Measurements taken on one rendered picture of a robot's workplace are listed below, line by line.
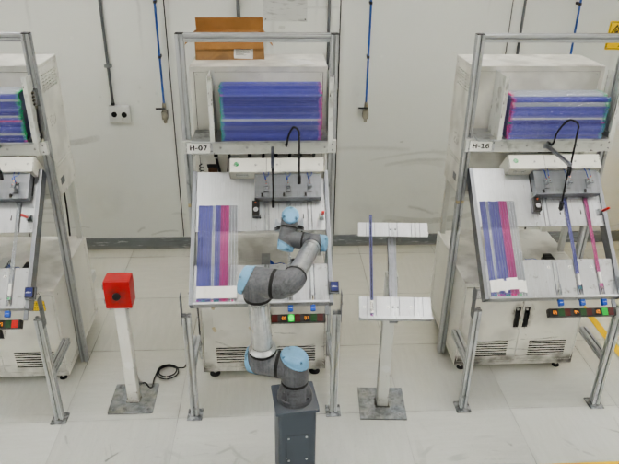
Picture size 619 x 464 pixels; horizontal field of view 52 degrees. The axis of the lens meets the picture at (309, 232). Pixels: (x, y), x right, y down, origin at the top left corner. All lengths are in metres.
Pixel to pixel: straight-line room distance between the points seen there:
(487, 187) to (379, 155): 1.60
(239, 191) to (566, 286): 1.72
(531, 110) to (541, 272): 0.82
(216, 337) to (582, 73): 2.41
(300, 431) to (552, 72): 2.20
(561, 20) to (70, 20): 3.40
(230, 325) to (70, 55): 2.31
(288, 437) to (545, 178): 1.85
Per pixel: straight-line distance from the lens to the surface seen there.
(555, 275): 3.43
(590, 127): 3.58
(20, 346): 3.87
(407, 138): 4.90
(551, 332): 3.93
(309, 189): 3.23
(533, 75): 3.59
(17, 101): 3.39
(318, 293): 3.12
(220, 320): 3.54
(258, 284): 2.40
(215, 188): 3.32
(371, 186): 4.99
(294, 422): 2.80
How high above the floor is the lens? 2.40
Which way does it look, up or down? 26 degrees down
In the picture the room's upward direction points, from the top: 1 degrees clockwise
